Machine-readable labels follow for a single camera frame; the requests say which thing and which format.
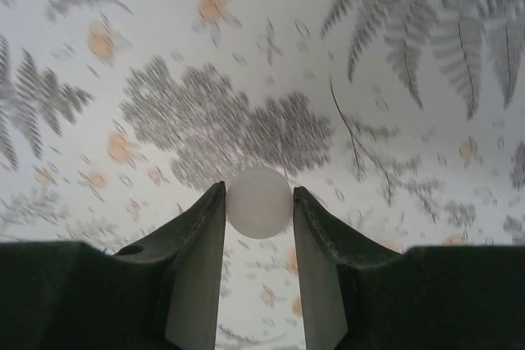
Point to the floral fern print tablecloth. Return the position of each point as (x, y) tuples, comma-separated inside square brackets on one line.
[(164, 79)]

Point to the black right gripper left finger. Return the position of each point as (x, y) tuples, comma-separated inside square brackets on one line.
[(102, 296)]

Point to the white bottle cap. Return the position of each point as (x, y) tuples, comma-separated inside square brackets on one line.
[(260, 202)]

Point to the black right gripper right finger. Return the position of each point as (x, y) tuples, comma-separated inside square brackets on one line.
[(410, 296)]

